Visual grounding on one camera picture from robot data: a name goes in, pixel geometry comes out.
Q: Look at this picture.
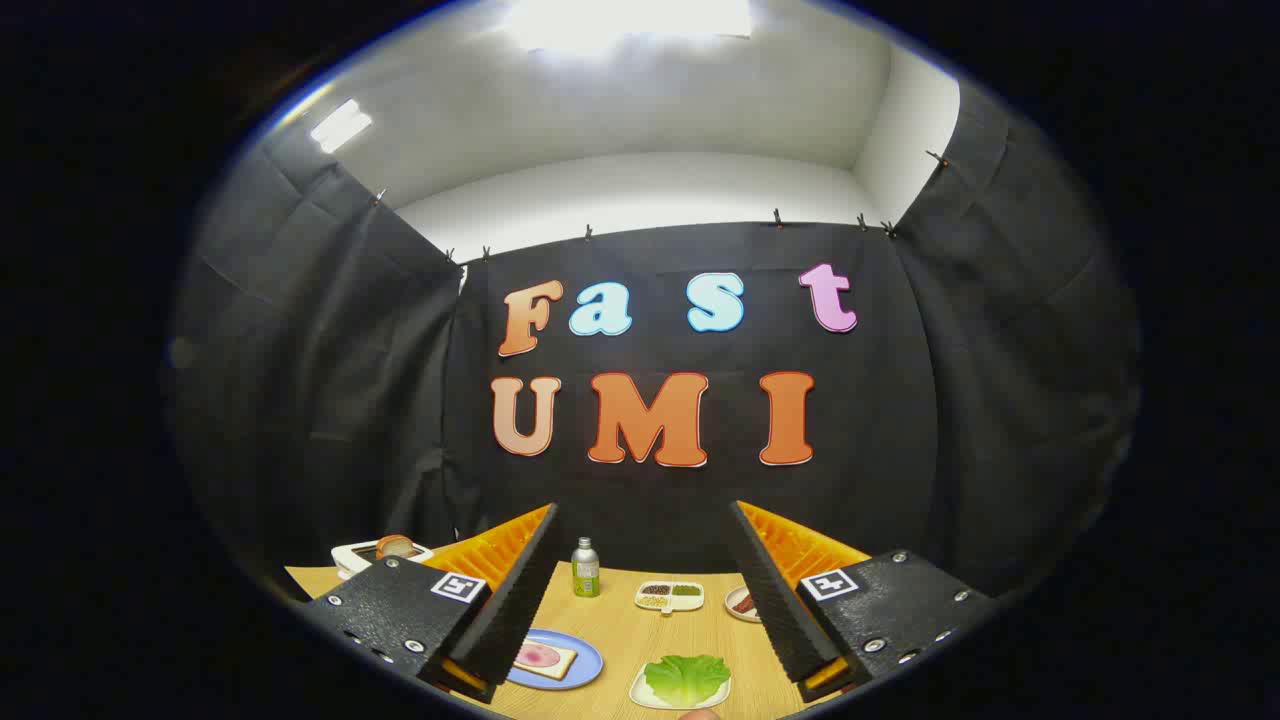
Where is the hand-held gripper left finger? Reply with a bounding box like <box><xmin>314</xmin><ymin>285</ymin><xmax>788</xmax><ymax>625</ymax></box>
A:
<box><xmin>298</xmin><ymin>503</ymin><xmax>563</xmax><ymax>704</ymax></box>

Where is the green lettuce leaf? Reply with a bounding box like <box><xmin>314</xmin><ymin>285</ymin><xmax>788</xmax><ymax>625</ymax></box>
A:
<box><xmin>643</xmin><ymin>655</ymin><xmax>732</xmax><ymax>706</ymax></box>

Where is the row of black cloth clips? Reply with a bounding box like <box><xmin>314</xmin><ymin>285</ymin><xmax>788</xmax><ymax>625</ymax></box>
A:
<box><xmin>372</xmin><ymin>148</ymin><xmax>951</xmax><ymax>265</ymax></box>

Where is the large ceiling light panel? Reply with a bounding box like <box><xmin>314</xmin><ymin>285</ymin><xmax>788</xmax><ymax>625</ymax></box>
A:
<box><xmin>508</xmin><ymin>0</ymin><xmax>753</xmax><ymax>53</ymax></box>

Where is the white divided dish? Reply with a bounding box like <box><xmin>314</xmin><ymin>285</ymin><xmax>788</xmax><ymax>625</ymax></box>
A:
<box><xmin>635</xmin><ymin>581</ymin><xmax>705</xmax><ymax>613</ymax></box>

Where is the white rounded square plate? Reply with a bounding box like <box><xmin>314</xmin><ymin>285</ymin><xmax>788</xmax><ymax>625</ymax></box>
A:
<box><xmin>629</xmin><ymin>660</ymin><xmax>732</xmax><ymax>711</ymax></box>

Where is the white toaster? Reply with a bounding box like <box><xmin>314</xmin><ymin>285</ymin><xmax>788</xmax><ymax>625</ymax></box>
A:
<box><xmin>332</xmin><ymin>535</ymin><xmax>434</xmax><ymax>581</ymax></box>

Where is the blue round plate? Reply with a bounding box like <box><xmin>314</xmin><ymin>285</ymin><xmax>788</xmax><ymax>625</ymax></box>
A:
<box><xmin>505</xmin><ymin>628</ymin><xmax>604</xmax><ymax>691</ymax></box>

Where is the small ceiling light panel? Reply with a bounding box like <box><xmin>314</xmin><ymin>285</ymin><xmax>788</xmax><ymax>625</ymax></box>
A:
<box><xmin>309</xmin><ymin>99</ymin><xmax>373</xmax><ymax>154</ymax></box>

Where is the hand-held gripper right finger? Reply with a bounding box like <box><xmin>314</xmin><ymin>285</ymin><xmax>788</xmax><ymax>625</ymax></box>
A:
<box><xmin>728</xmin><ymin>500</ymin><xmax>1001</xmax><ymax>704</ymax></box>

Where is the white bread slice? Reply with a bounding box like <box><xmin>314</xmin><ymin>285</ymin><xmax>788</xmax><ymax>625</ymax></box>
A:
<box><xmin>513</xmin><ymin>640</ymin><xmax>579</xmax><ymax>681</ymax></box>

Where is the black backdrop cloth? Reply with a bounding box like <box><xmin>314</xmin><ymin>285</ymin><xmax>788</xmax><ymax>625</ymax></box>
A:
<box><xmin>165</xmin><ymin>80</ymin><xmax>1141</xmax><ymax>601</ymax></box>

